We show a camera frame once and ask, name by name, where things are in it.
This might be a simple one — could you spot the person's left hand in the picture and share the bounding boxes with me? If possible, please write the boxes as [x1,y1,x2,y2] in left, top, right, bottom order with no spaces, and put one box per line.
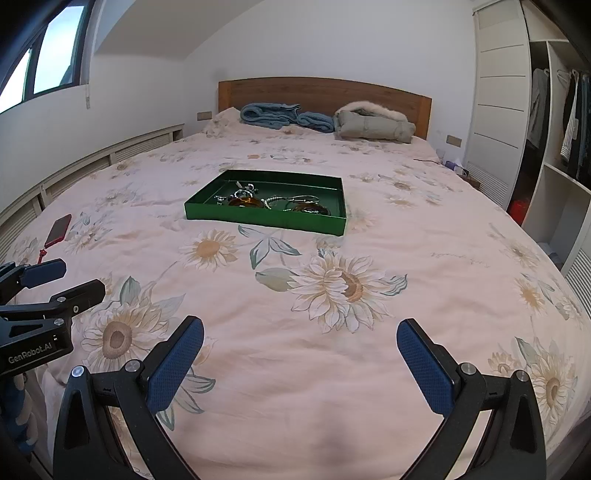
[11,374,36,455]

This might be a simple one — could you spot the small bedside table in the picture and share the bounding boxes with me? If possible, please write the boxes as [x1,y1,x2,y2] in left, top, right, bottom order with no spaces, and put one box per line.
[442,158,481,189]

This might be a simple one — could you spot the hanging dark garments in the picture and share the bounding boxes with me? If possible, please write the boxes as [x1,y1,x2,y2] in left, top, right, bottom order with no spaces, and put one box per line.
[558,69,591,181]

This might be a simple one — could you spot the hanging grey garment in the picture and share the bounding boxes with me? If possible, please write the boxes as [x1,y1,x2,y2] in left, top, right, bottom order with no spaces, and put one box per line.
[529,68,551,148]

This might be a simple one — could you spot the white wardrobe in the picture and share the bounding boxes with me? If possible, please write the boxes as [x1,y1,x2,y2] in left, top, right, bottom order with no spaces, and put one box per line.
[462,0,591,319]

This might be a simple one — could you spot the green jewelry tray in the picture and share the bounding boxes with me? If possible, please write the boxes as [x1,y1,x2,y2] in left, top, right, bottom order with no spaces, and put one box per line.
[184,169,348,237]

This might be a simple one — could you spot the folded blue blanket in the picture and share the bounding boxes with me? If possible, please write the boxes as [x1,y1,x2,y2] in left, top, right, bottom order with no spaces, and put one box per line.
[240,102,334,134]

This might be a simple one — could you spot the red container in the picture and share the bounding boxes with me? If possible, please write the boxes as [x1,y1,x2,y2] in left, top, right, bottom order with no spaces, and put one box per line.
[508,198,532,224]

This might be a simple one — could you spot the white radiator cover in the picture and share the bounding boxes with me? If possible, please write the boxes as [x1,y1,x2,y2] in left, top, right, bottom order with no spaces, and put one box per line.
[0,122,185,264]

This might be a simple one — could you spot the red phone with strap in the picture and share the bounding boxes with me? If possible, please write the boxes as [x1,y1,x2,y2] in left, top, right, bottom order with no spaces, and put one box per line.
[38,213,73,265]

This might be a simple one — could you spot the grey jacket with fur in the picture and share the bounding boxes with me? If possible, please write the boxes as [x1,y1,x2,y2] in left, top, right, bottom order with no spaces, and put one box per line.
[333,102,416,143]

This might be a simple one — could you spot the window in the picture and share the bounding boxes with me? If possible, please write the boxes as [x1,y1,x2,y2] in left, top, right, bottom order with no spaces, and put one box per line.
[0,0,95,114]

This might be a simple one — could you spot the wooden headboard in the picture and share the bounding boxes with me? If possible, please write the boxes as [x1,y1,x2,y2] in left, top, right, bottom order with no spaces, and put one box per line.
[218,77,432,139]

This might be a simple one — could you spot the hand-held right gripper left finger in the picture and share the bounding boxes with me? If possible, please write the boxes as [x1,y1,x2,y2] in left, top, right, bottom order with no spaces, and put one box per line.
[53,316,205,480]

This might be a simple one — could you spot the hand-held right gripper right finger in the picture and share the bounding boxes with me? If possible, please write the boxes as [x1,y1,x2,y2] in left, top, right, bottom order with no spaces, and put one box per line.
[397,318,548,480]

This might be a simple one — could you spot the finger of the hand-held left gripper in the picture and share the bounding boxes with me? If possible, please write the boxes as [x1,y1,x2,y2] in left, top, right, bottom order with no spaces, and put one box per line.
[0,258,68,296]
[0,278,106,324]

